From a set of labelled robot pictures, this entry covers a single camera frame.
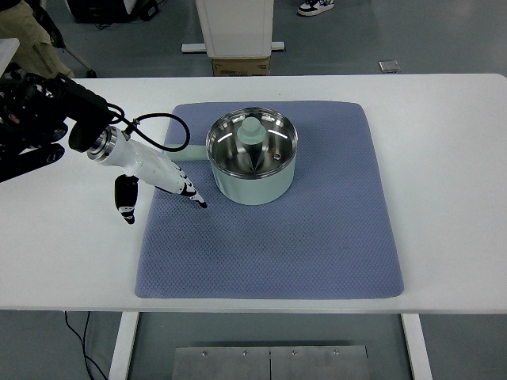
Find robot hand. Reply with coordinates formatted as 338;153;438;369
103;138;209;226

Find green pot with handle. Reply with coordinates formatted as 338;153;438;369
168;106;299;207

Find blue quilted mat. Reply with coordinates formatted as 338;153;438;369
134;101;405;301

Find glass lid with green knob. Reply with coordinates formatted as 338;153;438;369
205;106;299;180

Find cardboard box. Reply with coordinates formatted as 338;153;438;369
211;55;272;77

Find black floor equipment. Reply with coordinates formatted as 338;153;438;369
65;0;162;24

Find white stand with foot bar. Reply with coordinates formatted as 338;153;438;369
181;0;285;59

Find person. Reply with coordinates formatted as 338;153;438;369
0;0;75;79

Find white side table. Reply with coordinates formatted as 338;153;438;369
0;37;21;76

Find white table leg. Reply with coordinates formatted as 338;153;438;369
107;311;140;380
400;313;433;380

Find grey metal plate with screws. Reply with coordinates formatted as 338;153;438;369
170;344;372;380

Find person's shoe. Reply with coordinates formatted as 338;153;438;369
296;0;335;17

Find black floor cable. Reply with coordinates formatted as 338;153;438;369
63;310;109;380

